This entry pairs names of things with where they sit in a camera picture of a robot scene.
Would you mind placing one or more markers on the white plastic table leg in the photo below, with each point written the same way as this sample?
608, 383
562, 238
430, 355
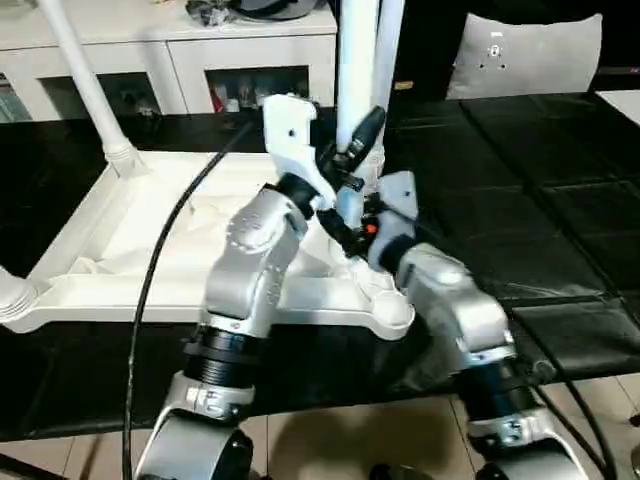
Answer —
389, 50
356, 65
15, 300
87, 75

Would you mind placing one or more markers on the white plastic table top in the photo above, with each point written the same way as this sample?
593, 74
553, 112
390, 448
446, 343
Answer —
150, 260

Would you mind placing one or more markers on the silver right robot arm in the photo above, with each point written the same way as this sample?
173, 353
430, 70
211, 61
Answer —
450, 300

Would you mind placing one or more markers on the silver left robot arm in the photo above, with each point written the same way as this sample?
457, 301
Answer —
250, 260

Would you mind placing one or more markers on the black cabinet with gold label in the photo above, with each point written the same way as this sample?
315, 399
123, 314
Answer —
430, 40

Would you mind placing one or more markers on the red bottle in cabinet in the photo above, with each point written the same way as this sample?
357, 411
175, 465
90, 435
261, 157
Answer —
219, 100

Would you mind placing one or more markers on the black table mat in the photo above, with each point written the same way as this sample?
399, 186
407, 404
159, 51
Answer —
525, 175

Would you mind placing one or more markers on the white pillow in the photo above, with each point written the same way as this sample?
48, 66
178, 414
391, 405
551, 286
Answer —
530, 60

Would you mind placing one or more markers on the white glass-door cabinet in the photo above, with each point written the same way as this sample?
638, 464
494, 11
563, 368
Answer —
125, 55

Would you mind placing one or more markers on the white flat board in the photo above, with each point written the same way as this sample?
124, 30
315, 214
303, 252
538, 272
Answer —
622, 105

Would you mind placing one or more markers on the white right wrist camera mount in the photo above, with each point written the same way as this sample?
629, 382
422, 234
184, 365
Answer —
400, 200

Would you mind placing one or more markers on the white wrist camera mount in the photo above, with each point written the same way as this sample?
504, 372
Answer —
292, 135
400, 200

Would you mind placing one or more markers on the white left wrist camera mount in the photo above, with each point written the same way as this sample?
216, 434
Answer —
292, 135

